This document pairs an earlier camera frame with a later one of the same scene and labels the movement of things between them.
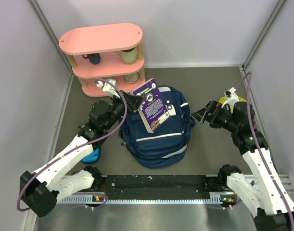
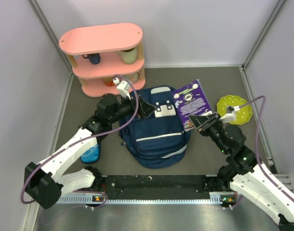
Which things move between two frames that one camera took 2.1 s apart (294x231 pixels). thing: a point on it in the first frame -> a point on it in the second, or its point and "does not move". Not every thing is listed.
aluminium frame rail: [286, 181] does not move
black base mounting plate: [189, 185] does not move
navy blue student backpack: [166, 147] does not move
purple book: [153, 108] -> [190, 100]
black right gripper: [213, 108] -> [198, 121]
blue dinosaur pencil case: [91, 157] does not move
